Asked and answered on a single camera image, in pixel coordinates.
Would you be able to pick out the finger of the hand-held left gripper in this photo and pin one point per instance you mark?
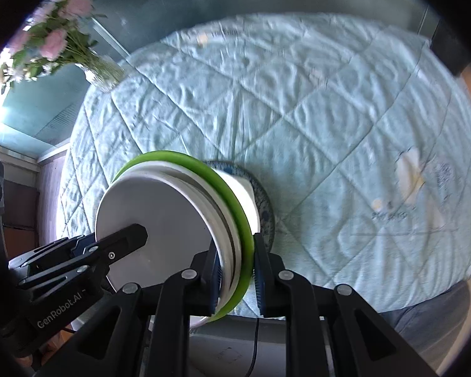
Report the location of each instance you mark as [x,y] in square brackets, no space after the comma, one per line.
[129,239]
[78,245]

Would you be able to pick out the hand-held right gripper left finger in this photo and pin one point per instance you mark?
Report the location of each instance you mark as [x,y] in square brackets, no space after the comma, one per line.
[216,279]

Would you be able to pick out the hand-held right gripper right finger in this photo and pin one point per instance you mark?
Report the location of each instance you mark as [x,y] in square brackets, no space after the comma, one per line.
[259,275]

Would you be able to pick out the large white bowl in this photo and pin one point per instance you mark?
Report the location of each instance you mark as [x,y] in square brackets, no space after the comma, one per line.
[233,249]

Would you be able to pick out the green bowl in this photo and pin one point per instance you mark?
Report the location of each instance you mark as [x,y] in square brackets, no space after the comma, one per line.
[241,227]

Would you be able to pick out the blue patterned plate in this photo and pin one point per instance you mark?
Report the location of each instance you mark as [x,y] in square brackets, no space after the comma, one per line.
[265,212]

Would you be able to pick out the light blue quilted blanket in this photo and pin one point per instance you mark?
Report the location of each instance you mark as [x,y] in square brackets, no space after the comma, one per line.
[318,125]

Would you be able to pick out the person's grey trousers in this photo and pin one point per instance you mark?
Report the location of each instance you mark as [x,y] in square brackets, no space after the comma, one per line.
[428,318]

